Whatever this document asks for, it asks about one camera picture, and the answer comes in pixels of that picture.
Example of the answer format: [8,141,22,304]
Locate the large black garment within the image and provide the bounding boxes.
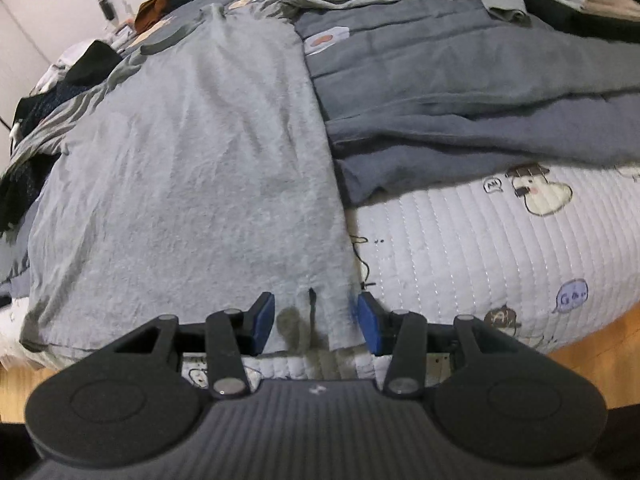
[65,40,123,86]

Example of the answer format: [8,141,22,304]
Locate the brown garment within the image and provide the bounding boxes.
[135,0,178,36]

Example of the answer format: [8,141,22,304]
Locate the grey long-sleeve shirt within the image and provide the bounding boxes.
[20,0,531,356]

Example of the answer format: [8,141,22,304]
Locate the white cartoon-print bed sheet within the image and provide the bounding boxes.
[0,162,640,391]

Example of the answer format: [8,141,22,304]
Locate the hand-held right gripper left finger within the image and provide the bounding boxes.
[112,292,277,400]

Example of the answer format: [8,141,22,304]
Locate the dark blue patterned garment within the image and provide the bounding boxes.
[0,77,96,241]

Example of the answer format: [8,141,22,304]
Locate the grey quilted blanket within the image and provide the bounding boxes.
[0,0,640,301]

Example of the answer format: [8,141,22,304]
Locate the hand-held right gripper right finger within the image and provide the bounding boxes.
[356,292,503,400]

